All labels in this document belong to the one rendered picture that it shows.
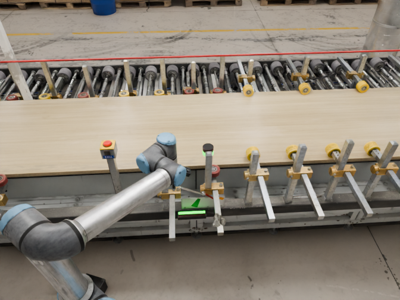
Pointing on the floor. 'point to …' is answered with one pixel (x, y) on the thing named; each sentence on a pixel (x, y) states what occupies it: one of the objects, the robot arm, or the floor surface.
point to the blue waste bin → (103, 7)
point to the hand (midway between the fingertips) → (174, 188)
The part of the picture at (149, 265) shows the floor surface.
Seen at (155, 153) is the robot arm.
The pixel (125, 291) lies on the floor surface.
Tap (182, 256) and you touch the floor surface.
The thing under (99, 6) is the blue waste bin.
